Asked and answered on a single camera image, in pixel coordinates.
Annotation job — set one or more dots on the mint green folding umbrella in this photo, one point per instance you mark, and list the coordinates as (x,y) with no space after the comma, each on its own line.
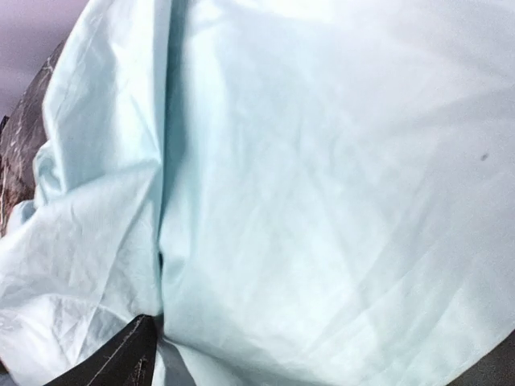
(290,192)

